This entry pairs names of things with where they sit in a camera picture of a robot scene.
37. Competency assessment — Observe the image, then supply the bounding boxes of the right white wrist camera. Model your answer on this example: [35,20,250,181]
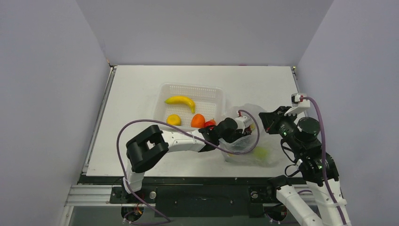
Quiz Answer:
[284,93,311,116]

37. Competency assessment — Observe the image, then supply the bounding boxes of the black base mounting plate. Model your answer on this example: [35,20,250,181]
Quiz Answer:
[110,175,309,218]

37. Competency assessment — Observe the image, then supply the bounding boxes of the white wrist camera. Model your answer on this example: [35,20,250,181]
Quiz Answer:
[234,115,255,134]
[284,93,311,116]

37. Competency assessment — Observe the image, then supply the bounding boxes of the aluminium frame rail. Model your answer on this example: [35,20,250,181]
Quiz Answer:
[59,185,125,226]

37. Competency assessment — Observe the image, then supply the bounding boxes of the yellow fake fruit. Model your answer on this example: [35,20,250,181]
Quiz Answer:
[166,114,182,126]

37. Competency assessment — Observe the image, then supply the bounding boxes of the red fake fruit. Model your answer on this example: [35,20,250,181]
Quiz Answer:
[203,119,216,129]

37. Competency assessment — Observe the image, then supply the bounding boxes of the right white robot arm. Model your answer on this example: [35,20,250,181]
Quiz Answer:
[259,106,351,226]

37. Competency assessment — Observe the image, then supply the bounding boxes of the orange fake fruit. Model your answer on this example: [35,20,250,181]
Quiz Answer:
[191,114,206,128]

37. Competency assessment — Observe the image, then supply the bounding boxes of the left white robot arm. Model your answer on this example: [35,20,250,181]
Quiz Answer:
[122,116,253,202]

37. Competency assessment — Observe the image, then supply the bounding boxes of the white perforated plastic tray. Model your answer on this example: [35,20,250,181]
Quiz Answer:
[152,83,226,131]

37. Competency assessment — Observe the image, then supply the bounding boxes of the dark red fake grapes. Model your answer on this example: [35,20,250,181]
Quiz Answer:
[243,126,252,136]

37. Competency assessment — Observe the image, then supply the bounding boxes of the green fake fruit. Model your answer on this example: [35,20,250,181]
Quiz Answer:
[252,146,269,161]

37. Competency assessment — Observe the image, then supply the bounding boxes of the clear plastic bag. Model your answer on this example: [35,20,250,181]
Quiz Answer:
[219,104,284,168]

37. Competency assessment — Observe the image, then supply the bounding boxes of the yellow fake banana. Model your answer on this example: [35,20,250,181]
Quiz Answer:
[164,96,196,113]

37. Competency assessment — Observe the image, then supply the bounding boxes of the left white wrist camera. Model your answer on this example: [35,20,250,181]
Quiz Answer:
[234,115,255,134]

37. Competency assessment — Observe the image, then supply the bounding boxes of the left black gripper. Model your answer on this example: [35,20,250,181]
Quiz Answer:
[218,128,252,155]

